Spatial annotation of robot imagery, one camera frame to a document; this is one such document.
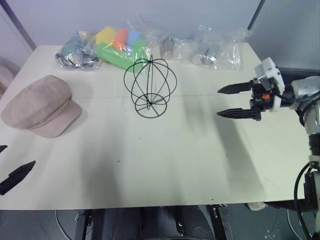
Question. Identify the clear bag with metal can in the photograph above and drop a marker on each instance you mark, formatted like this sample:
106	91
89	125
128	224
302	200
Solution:
170	42

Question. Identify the clear bag with grey cylinders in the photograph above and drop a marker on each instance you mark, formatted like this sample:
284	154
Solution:
225	50

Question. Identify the grey cylinder with red dot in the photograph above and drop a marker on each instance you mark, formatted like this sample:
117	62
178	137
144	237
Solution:
199	55

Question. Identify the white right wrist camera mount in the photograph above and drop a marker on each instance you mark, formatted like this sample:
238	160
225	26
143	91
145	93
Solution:
269	68

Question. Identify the clear bag of dark items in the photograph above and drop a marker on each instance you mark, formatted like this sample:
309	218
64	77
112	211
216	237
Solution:
77	51

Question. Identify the grey slanted post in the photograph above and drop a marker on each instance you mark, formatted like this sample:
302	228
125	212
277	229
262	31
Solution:
17	22

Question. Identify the blue foam block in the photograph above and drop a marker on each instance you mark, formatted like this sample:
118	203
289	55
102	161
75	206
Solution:
133	37

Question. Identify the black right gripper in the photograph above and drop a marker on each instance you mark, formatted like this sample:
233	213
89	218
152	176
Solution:
260	98

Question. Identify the white crumpled cloth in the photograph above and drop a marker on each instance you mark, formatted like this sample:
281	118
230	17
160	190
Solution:
257	206

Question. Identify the orange foam cylinder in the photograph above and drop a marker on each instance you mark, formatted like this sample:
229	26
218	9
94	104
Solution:
120	38

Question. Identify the yellow foam block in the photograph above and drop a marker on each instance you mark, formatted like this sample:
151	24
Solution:
106	34

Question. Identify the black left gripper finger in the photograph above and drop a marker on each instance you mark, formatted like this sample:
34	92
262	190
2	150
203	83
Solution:
16	175
2	148

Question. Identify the green foam block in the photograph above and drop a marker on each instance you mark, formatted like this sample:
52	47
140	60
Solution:
117	55

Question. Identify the black table frame leg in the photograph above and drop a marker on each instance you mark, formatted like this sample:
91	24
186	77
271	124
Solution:
220	221
86	225

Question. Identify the beige newsboy cap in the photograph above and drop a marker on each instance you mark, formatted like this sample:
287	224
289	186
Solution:
40	105

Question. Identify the dark slanted pole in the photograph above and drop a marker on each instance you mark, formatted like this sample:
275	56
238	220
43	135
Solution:
256	13

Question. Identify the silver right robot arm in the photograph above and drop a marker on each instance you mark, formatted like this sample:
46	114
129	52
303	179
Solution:
308	87

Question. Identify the dark rounded robot body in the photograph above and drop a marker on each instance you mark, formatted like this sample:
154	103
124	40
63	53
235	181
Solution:
155	222

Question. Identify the clear bag of foam blocks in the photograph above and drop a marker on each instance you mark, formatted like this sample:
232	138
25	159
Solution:
120	45

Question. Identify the silver metal can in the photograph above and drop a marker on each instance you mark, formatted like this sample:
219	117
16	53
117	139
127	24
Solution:
168	47

